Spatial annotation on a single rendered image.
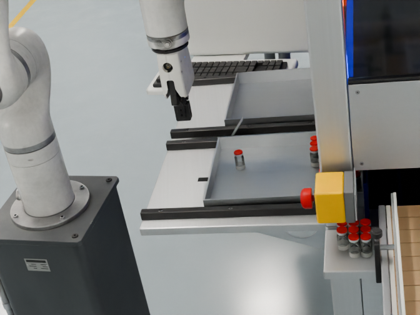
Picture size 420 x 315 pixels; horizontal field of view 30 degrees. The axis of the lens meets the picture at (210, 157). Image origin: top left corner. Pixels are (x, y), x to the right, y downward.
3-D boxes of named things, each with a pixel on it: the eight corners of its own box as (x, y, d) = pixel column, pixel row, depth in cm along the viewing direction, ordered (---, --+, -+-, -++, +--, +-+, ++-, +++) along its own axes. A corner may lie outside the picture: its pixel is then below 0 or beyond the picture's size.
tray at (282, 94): (361, 75, 213) (360, 63, 211) (362, 124, 191) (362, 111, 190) (238, 84, 220) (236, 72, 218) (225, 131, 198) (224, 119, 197)
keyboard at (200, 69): (287, 64, 242) (287, 57, 241) (279, 86, 231) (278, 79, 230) (166, 67, 254) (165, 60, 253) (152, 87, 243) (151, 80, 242)
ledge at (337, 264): (395, 234, 157) (395, 227, 156) (399, 278, 147) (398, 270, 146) (325, 236, 160) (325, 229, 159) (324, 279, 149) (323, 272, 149)
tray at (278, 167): (361, 140, 185) (360, 127, 183) (364, 206, 164) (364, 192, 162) (220, 149, 192) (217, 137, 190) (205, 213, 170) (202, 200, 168)
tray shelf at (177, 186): (361, 73, 218) (361, 67, 217) (365, 229, 160) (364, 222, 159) (194, 84, 228) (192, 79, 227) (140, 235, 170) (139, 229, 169)
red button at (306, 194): (321, 200, 152) (320, 183, 150) (320, 212, 148) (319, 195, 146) (302, 200, 152) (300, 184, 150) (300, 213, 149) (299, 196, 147)
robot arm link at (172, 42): (183, 37, 150) (185, 52, 151) (190, 19, 157) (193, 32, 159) (140, 40, 151) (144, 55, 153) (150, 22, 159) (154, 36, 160)
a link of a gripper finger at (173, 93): (173, 102, 155) (180, 107, 160) (173, 64, 156) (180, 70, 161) (167, 102, 155) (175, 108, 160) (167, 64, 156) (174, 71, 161)
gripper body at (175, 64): (182, 49, 151) (192, 100, 156) (191, 27, 159) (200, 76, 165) (144, 52, 152) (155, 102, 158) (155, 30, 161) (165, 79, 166)
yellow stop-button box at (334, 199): (355, 200, 153) (353, 170, 149) (355, 223, 147) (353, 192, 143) (316, 202, 154) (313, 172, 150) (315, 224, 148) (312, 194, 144)
